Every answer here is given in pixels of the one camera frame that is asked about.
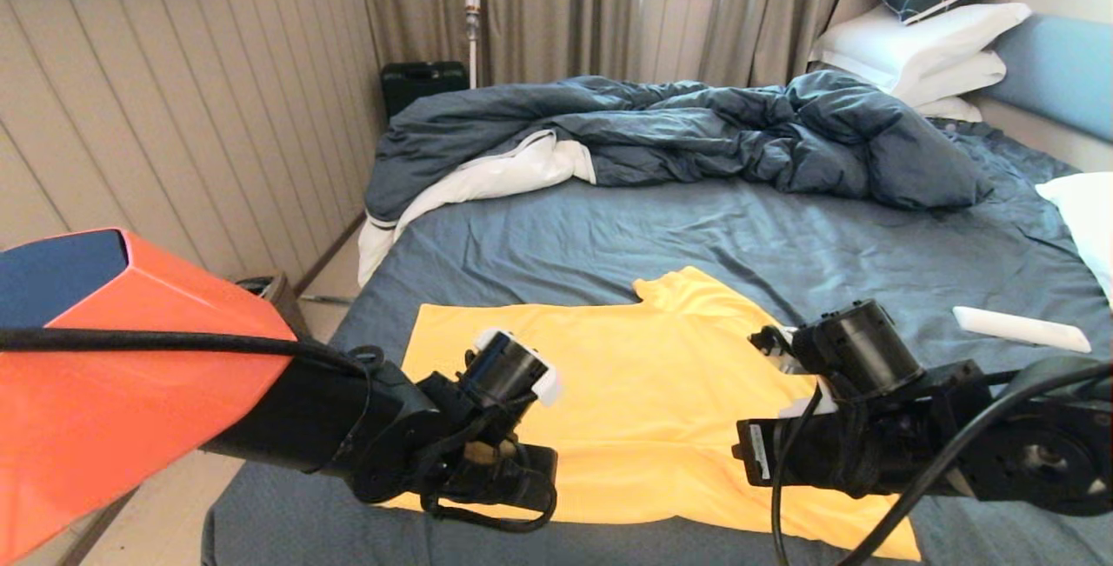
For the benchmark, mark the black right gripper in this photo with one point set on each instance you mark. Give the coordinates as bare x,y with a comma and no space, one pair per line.
861,436

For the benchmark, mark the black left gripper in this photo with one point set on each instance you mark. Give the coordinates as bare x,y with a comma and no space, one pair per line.
487,462

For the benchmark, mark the yellow t-shirt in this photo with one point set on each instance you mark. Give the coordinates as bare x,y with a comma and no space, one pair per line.
652,392

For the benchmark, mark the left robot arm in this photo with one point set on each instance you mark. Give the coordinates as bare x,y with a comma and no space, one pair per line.
130,409

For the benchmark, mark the white remote control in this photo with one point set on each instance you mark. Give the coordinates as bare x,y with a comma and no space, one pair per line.
1017,329

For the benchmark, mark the grey metal rod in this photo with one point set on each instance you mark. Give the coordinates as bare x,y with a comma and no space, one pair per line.
329,299

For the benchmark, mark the dark blue bed sheet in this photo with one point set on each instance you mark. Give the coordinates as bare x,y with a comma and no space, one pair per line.
739,227

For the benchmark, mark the beige trash bin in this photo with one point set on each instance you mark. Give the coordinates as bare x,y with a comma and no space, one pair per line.
276,292

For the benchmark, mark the white duvet lining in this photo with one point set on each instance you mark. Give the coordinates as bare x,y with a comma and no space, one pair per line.
504,175

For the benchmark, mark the small white pillow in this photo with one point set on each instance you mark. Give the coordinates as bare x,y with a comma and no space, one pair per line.
949,109

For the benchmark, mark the crumpled dark blue duvet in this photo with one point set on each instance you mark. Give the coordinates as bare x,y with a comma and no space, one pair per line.
696,127

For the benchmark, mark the beige bed headboard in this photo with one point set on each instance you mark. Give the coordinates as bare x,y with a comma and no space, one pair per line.
1043,136

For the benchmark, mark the medium white pillow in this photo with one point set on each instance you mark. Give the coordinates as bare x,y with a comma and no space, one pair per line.
956,76

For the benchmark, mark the black suitcase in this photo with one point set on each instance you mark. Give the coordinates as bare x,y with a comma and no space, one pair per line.
417,86

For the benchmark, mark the large white pillow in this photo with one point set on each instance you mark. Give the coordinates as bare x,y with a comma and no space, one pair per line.
913,40

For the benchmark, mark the blue headboard pad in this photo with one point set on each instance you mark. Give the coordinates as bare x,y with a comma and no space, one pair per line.
1061,75

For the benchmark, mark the narrow beige curtain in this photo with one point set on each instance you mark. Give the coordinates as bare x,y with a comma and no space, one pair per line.
765,9

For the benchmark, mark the wide beige curtain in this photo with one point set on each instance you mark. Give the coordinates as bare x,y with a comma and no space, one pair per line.
556,9

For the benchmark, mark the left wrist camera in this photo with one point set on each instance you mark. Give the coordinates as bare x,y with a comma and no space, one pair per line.
543,379

